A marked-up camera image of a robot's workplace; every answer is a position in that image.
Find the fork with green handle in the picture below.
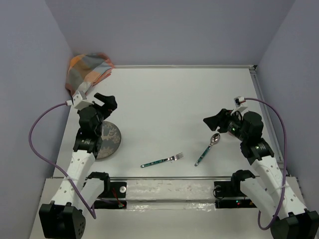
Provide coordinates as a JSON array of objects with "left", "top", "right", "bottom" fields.
[{"left": 141, "top": 152, "right": 183, "bottom": 168}]

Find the orange grey checked cloth napkin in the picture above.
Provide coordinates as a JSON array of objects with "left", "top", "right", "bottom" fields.
[{"left": 65, "top": 53, "right": 115, "bottom": 96}]

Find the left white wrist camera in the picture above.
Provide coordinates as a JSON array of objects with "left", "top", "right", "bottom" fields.
[{"left": 72, "top": 91, "right": 92, "bottom": 110}]

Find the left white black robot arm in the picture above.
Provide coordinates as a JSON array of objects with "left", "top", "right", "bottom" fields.
[{"left": 39, "top": 91, "right": 118, "bottom": 239}]

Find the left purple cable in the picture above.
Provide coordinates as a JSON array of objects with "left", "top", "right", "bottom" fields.
[{"left": 28, "top": 101, "right": 97, "bottom": 220}]

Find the spoon with green handle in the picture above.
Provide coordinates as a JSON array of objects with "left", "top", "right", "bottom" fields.
[{"left": 194, "top": 133, "right": 220, "bottom": 167}]

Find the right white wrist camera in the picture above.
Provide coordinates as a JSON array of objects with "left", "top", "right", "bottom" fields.
[{"left": 231, "top": 97, "right": 248, "bottom": 115}]

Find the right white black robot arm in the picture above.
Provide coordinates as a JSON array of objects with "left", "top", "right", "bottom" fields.
[{"left": 203, "top": 109, "right": 319, "bottom": 239}]

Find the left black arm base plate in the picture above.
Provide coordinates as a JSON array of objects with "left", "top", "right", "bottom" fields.
[{"left": 94, "top": 181, "right": 127, "bottom": 210}]

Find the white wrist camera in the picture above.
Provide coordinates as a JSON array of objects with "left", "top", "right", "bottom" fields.
[
  {"left": 72, "top": 91, "right": 92, "bottom": 110},
  {"left": 231, "top": 97, "right": 248, "bottom": 115}
]

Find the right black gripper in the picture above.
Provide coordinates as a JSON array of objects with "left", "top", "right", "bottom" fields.
[{"left": 202, "top": 108, "right": 248, "bottom": 142}]

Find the grey plate with deer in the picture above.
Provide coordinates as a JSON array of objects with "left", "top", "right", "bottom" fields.
[{"left": 97, "top": 121, "right": 122, "bottom": 160}]

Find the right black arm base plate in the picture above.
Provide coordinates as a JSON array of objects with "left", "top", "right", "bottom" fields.
[{"left": 212, "top": 181, "right": 256, "bottom": 209}]

